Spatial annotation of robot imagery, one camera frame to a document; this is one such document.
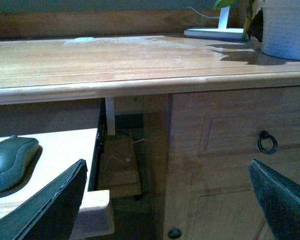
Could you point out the green plant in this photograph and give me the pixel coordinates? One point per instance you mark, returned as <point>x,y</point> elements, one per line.
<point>254,23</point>

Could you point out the grey computer mouse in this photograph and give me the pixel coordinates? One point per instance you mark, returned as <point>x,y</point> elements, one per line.
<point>16,154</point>

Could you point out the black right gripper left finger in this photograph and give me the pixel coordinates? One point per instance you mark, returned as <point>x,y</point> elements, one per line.
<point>50,213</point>

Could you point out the wooden desk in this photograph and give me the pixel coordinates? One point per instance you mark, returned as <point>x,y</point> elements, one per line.
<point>204,104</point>

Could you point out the white plant pot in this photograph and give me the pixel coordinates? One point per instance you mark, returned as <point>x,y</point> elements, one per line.
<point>281,31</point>

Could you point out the white cable grommet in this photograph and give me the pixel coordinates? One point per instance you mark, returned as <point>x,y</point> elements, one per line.
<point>83,39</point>

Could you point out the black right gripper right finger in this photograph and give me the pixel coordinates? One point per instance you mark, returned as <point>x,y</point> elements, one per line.
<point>279,198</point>

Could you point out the black ring drawer handle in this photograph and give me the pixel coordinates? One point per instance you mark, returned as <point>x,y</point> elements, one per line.
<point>267,143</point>

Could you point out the black round cabinet knob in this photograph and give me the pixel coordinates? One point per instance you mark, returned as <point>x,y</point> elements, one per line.
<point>174,233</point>

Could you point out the white desk lamp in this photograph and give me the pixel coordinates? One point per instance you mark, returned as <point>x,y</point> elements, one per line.
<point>220,33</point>

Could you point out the wooden pull-out keyboard tray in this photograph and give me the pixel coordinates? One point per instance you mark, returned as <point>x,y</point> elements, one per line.
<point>60,150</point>

